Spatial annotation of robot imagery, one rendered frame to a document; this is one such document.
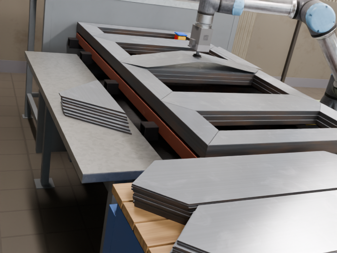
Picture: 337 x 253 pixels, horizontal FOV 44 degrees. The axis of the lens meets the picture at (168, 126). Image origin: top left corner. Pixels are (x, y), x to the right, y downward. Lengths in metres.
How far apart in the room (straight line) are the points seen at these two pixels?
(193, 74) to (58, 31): 0.99
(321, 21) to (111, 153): 1.13
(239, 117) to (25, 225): 1.21
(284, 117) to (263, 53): 3.65
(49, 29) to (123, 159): 1.44
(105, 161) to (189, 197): 0.37
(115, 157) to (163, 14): 1.63
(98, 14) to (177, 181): 1.76
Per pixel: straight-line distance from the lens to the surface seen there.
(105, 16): 2.63
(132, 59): 1.87
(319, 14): 1.97
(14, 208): 2.32
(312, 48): 5.70
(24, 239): 2.13
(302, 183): 1.14
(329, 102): 2.31
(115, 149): 1.31
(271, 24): 5.21
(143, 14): 2.70
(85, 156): 1.25
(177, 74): 1.85
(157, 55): 1.94
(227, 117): 1.48
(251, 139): 1.28
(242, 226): 0.90
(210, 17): 1.91
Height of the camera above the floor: 1.34
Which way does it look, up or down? 23 degrees down
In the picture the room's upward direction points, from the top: 11 degrees clockwise
